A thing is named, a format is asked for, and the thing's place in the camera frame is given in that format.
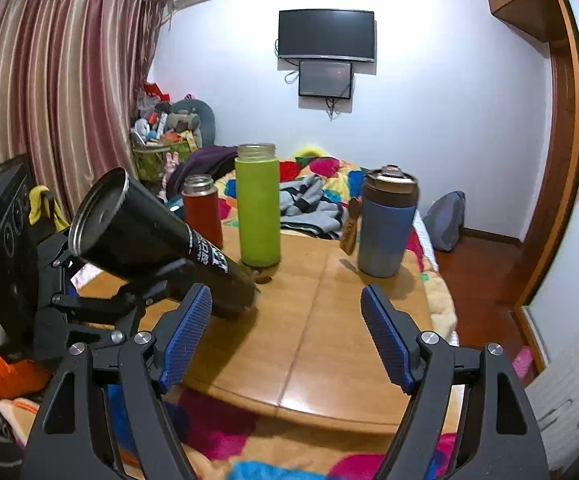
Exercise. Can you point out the black thermos bottle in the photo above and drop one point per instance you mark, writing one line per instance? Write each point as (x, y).
(124, 230)

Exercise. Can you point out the small black wall monitor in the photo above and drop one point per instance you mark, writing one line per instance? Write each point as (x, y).
(325, 79)

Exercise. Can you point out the red thermos bottle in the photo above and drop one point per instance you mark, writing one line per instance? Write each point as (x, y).
(201, 207)

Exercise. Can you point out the striped red gold curtain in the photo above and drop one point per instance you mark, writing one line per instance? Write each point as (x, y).
(70, 75)

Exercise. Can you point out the green tall bottle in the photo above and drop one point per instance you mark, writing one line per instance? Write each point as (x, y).
(258, 204)

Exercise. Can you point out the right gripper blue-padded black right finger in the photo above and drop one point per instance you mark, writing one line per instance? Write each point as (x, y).
(498, 435)

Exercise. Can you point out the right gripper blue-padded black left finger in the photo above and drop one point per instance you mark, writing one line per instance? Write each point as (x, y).
(72, 436)

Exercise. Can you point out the wall-mounted black television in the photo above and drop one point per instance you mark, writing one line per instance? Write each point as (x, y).
(347, 35)

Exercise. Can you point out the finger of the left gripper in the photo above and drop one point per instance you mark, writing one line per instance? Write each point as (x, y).
(54, 253)
(131, 299)

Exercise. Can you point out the green basket of toys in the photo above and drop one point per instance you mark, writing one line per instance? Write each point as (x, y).
(165, 134)

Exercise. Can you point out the dark purple garment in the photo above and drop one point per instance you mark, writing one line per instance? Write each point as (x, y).
(215, 160)

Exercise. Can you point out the wooden tag on mug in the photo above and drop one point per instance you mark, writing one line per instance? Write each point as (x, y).
(349, 234)

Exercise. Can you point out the white suitcase with stickers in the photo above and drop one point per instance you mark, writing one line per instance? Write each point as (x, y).
(554, 398)

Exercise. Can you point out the blue grey travel mug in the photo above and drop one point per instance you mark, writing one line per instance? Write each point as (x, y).
(389, 202)

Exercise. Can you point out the grey backpack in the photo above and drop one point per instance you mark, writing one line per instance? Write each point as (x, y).
(445, 219)

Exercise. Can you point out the grey striped clothing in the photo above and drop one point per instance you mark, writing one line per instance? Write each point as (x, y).
(306, 209)

